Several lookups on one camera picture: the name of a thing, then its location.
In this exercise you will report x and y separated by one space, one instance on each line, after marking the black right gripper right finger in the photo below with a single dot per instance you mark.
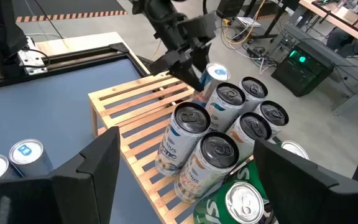
315 199

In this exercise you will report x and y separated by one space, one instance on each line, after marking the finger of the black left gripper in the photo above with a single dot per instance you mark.
182 71
203 57

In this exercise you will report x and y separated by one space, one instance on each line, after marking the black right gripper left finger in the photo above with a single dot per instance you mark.
57 199

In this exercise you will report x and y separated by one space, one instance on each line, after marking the white Celsius can blue band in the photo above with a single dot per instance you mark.
225 105
253 90
179 146

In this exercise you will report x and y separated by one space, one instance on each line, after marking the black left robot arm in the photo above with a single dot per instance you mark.
2 31

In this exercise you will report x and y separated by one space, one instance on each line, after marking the wooden slatted shelf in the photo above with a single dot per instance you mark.
129 102

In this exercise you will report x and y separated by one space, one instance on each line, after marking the black green-lit computer tower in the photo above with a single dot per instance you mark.
301 70

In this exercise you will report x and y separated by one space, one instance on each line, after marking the black hazard-striped floor mat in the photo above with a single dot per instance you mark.
73 6

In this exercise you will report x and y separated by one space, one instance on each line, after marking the grey-framed wooden desk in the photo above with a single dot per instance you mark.
346 21

